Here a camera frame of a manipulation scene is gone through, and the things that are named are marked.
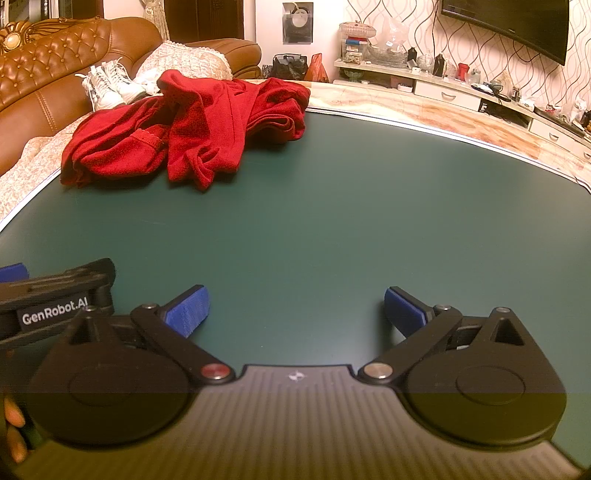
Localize orange plastic bag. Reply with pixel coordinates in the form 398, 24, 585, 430
305, 53, 331, 84

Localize black curved television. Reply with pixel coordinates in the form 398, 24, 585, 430
441, 0, 571, 65

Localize red knit top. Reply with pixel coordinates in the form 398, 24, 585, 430
60, 99, 171, 188

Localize dark wooden door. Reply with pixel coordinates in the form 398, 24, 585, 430
168, 0, 244, 42

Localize cream lace sofa cover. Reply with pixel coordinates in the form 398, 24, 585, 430
0, 111, 93, 222

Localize cream curtain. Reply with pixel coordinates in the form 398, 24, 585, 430
141, 0, 170, 42

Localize brown leather sofa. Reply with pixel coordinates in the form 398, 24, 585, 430
0, 16, 262, 178

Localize person's left hand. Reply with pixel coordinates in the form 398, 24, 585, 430
2, 396, 28, 464

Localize red knit pants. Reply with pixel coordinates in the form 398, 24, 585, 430
157, 69, 311, 192

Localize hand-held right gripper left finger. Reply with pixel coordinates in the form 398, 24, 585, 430
68, 285, 237, 387

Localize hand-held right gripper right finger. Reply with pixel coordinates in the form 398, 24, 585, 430
358, 286, 527, 386

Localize white sneaker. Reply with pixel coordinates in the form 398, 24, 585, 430
76, 65, 122, 112
104, 58, 148, 104

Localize wall poster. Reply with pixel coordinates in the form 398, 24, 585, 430
281, 2, 315, 45

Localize cream lace cushion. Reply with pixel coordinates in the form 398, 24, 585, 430
134, 41, 234, 86

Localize white television cabinet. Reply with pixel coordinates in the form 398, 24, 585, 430
332, 58, 591, 148

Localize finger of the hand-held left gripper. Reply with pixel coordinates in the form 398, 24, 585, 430
0, 263, 30, 283
0, 258, 116, 301

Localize black bag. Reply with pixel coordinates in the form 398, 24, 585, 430
270, 53, 308, 80

